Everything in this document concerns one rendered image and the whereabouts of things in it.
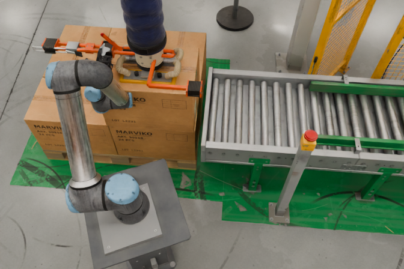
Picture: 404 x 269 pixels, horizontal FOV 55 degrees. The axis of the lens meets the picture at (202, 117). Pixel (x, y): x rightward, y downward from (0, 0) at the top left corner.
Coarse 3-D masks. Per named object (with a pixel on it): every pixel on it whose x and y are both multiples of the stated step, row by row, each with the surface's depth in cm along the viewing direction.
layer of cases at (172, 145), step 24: (96, 48) 308; (48, 96) 279; (24, 120) 267; (48, 120) 266; (96, 120) 266; (48, 144) 291; (96, 144) 285; (120, 144) 282; (144, 144) 280; (168, 144) 277; (192, 144) 274
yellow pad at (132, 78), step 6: (132, 72) 234; (138, 72) 231; (156, 72) 234; (162, 72) 235; (120, 78) 232; (126, 78) 231; (132, 78) 231; (138, 78) 231; (144, 78) 231; (156, 78) 231; (162, 78) 231; (174, 78) 232; (168, 84) 230; (174, 84) 230
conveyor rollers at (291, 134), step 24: (216, 96) 279; (240, 96) 278; (264, 96) 278; (288, 96) 278; (312, 96) 279; (336, 96) 279; (360, 96) 280; (384, 96) 281; (240, 120) 266; (264, 120) 265; (288, 120) 266; (384, 120) 266; (264, 144) 254; (288, 144) 256
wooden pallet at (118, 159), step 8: (200, 120) 317; (48, 152) 301; (56, 152) 300; (64, 152) 299; (96, 160) 307; (104, 160) 307; (112, 160) 303; (120, 160) 302; (128, 160) 301; (136, 160) 307; (144, 160) 307; (152, 160) 307; (168, 160) 307; (176, 160) 294; (184, 160) 293; (192, 160) 293; (176, 168) 305; (184, 168) 303; (192, 168) 302
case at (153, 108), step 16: (192, 48) 250; (128, 64) 242; (192, 64) 242; (176, 80) 234; (192, 80) 234; (144, 96) 232; (160, 96) 231; (176, 96) 229; (112, 112) 248; (128, 112) 247; (144, 112) 245; (160, 112) 244; (176, 112) 242; (192, 112) 241; (144, 128) 260; (160, 128) 259; (176, 128) 257; (192, 128) 255
